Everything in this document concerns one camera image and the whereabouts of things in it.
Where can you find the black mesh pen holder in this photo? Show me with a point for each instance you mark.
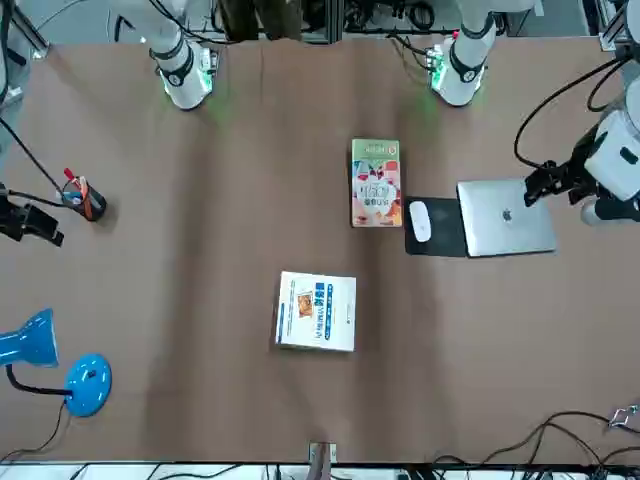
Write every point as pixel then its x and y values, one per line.
pixel 95 205

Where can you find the black mouse mat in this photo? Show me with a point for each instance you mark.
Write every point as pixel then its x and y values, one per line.
pixel 442 240

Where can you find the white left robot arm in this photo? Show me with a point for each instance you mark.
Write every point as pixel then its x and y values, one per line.
pixel 462 75

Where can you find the aluminium frame post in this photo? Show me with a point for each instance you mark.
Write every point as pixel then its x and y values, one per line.
pixel 322 452

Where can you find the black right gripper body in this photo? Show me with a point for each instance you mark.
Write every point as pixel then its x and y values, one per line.
pixel 12 215

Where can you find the person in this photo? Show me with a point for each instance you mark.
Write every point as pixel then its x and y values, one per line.
pixel 260 17

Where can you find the colourful fruit drink book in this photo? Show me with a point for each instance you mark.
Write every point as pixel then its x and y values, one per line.
pixel 377 185

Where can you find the white book with blue band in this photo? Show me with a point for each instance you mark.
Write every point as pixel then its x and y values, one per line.
pixel 315 312

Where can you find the grey laptop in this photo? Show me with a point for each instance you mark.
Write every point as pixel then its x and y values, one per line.
pixel 505 220

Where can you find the blue desk lamp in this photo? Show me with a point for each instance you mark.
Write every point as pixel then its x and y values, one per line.
pixel 85 385

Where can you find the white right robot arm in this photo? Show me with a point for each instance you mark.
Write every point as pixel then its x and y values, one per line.
pixel 182 75

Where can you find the white computer mouse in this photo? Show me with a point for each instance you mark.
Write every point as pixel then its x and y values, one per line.
pixel 421 222

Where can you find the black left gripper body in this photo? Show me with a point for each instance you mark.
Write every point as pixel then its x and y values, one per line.
pixel 575 175

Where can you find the red marker pen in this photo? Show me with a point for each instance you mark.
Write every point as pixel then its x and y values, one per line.
pixel 72 175

